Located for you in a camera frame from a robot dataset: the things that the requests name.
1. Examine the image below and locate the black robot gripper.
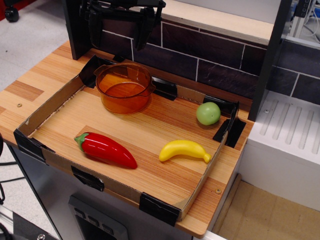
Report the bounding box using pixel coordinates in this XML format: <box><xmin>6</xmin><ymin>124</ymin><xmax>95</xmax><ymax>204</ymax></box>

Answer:
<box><xmin>79</xmin><ymin>0</ymin><xmax>166</xmax><ymax>51</ymax></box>

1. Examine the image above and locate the yellow plastic banana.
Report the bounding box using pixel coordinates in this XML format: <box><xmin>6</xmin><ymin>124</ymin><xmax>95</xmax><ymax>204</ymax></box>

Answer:
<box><xmin>158</xmin><ymin>140</ymin><xmax>212</xmax><ymax>163</ymax></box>

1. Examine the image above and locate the orange transparent plastic pot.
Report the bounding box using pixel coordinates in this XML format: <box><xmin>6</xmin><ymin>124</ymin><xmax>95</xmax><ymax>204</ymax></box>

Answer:
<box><xmin>94</xmin><ymin>62</ymin><xmax>156</xmax><ymax>114</ymax></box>

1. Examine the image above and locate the cardboard fence with black tape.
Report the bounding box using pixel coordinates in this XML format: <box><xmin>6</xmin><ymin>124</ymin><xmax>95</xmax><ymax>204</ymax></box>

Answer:
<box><xmin>14</xmin><ymin>56</ymin><xmax>246</xmax><ymax>226</ymax></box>

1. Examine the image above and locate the black caster wheel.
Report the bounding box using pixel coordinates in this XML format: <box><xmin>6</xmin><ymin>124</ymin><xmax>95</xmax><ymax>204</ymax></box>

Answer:
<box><xmin>4</xmin><ymin>6</ymin><xmax>19</xmax><ymax>23</ymax></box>

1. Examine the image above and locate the red plastic chili pepper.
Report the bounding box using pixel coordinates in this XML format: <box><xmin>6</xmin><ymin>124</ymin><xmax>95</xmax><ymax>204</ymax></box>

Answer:
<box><xmin>74</xmin><ymin>132</ymin><xmax>138</xmax><ymax>169</ymax></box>

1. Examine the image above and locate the green plastic apple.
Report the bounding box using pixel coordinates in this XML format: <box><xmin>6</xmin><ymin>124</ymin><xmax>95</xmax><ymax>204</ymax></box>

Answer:
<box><xmin>196</xmin><ymin>102</ymin><xmax>221</xmax><ymax>126</ymax></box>

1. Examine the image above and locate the brass screw right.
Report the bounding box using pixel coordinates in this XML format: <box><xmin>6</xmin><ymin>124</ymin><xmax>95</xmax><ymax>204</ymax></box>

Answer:
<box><xmin>215</xmin><ymin>188</ymin><xmax>222</xmax><ymax>195</ymax></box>

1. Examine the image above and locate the grey oven control panel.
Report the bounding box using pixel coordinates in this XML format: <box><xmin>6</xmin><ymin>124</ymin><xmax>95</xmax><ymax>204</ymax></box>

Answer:
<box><xmin>68</xmin><ymin>196</ymin><xmax>129</xmax><ymax>240</ymax></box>

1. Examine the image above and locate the white dish drainer sink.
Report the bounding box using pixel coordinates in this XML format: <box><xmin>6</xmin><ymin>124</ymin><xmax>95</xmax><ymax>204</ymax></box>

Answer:
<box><xmin>238</xmin><ymin>91</ymin><xmax>320</xmax><ymax>211</ymax></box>

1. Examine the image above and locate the dark grey left post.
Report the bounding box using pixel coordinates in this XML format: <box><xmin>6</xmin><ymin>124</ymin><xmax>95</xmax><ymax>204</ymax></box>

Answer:
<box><xmin>62</xmin><ymin>0</ymin><xmax>92</xmax><ymax>60</ymax></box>

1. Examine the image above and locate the dark grey post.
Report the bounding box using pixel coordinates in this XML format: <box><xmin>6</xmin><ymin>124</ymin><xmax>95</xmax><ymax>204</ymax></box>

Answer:
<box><xmin>248</xmin><ymin>0</ymin><xmax>292</xmax><ymax>122</ymax></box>
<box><xmin>62</xmin><ymin>0</ymin><xmax>92</xmax><ymax>60</ymax></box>

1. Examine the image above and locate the dark grey right post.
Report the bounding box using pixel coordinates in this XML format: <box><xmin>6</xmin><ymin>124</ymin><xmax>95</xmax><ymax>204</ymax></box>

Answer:
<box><xmin>248</xmin><ymin>0</ymin><xmax>292</xmax><ymax>122</ymax></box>

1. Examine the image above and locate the black floor cable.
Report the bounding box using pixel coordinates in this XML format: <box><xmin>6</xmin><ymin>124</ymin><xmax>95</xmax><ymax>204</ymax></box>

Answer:
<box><xmin>0</xmin><ymin>161</ymin><xmax>26</xmax><ymax>206</ymax></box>

